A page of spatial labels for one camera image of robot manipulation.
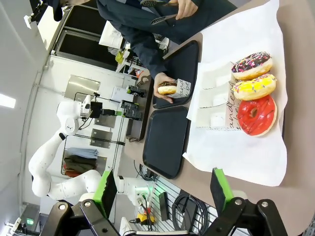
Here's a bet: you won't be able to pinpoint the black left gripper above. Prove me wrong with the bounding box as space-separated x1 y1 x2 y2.
90 101 123 119

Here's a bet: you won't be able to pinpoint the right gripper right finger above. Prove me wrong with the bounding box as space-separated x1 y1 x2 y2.
204 168 288 236

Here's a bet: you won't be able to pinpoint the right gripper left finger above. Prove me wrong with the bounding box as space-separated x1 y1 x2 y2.
46 169 122 236

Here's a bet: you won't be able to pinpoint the black soda can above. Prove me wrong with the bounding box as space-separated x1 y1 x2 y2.
126 85 146 98
121 100 139 112
122 110 143 121

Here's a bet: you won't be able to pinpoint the chocolate glazed donut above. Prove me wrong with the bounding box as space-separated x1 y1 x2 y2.
157 81 178 95

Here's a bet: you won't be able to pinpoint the red glazed donut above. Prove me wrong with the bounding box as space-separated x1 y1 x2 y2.
237 94 278 137

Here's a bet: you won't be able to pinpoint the black serving tongs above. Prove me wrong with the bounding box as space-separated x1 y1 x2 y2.
140 0 178 26

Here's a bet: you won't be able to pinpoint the yellow sprinkled donut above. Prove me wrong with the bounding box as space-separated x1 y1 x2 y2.
232 73 277 101

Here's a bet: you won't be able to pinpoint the chocolate sprinkled donut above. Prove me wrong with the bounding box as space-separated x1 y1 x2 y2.
231 51 274 81

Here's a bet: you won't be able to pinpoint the person's right forearm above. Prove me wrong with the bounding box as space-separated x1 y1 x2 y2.
129 36 168 80

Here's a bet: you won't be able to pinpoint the person's right hand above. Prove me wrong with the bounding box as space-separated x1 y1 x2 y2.
154 72 175 104

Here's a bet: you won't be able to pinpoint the person's left hand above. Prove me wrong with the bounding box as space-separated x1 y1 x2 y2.
175 0 199 21

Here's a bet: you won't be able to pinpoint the white paper sheet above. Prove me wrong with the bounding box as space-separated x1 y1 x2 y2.
182 0 288 187

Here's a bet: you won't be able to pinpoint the folded clothes pile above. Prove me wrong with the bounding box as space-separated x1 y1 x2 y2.
63 147 99 178

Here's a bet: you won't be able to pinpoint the yellow emergency stop button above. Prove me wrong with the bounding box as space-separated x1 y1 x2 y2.
136 212 155 226

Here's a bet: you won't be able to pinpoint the black power adapter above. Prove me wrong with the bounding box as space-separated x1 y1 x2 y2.
158 191 171 222

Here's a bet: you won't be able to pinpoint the black plastic tray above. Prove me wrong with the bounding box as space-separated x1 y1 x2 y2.
142 106 192 180
152 40 200 110

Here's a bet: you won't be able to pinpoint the white paper bag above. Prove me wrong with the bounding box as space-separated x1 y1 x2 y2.
98 20 124 49

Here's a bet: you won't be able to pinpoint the person in dark jacket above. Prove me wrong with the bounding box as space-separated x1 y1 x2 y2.
95 0 238 79

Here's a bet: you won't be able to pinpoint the black metal frame stand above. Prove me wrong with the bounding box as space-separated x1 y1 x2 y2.
73 91 126 146

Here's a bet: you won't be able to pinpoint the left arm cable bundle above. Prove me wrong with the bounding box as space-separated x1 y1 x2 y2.
78 115 95 131

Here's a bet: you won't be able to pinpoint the coiled black cable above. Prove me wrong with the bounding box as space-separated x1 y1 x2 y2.
171 193 210 232

